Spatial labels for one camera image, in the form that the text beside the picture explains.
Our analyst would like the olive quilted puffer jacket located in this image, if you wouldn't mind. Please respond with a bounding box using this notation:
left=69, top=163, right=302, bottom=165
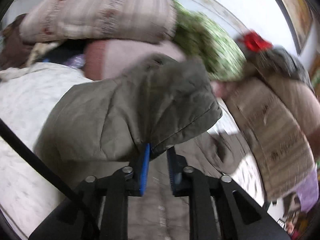
left=34, top=53, right=241, bottom=240

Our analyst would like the pink quilted blanket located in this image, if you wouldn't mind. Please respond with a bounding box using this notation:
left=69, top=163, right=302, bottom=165
left=83, top=39, right=185, bottom=81

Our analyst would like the striped brown side pillow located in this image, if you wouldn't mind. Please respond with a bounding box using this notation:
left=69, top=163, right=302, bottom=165
left=225, top=77, right=315, bottom=202

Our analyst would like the purple patterned cloth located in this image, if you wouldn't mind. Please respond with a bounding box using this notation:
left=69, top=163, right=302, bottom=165
left=63, top=54, right=86, bottom=69

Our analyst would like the green white patterned quilt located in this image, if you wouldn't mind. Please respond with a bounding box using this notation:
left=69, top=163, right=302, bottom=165
left=173, top=0, right=246, bottom=81

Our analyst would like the white leaf-print bed sheet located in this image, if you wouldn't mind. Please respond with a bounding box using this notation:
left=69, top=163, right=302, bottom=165
left=0, top=62, right=266, bottom=238

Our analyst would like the red cloth item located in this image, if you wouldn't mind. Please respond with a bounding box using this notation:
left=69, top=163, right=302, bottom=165
left=238, top=30, right=273, bottom=53

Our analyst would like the grey checked garment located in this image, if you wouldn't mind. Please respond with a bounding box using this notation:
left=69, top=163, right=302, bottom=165
left=254, top=47, right=315, bottom=93

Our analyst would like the striped floral pillow at headboard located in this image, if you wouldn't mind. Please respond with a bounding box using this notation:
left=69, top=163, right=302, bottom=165
left=20, top=0, right=177, bottom=43

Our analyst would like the dark brown garment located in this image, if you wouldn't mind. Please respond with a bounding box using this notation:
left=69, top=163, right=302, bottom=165
left=1, top=14, right=33, bottom=70

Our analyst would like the framed wall picture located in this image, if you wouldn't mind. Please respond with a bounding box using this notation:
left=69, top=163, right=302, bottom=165
left=281, top=0, right=313, bottom=54

